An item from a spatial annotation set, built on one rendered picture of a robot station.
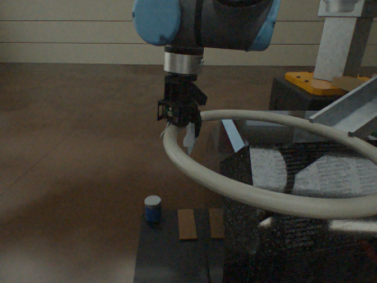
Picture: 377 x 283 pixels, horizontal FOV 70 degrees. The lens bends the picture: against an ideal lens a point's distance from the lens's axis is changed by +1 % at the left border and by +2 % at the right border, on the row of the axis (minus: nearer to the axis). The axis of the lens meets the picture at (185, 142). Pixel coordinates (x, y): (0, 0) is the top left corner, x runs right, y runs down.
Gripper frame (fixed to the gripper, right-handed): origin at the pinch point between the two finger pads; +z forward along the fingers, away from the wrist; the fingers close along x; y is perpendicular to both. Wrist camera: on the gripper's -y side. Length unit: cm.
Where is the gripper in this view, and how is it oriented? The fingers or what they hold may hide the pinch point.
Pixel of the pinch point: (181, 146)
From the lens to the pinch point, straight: 72.9
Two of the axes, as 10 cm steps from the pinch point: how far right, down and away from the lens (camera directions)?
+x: 8.8, 2.5, -4.1
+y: -4.8, 3.3, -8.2
